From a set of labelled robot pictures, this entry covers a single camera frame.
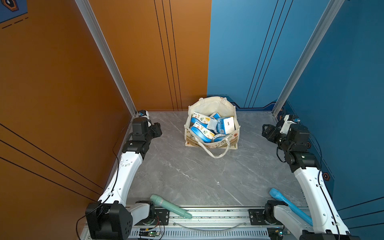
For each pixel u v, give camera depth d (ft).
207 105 3.01
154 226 2.33
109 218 1.25
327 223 1.24
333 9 2.29
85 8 2.29
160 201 2.49
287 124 2.08
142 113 2.23
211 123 2.69
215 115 3.07
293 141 1.75
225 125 2.64
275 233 2.29
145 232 2.38
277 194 2.53
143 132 1.90
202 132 2.65
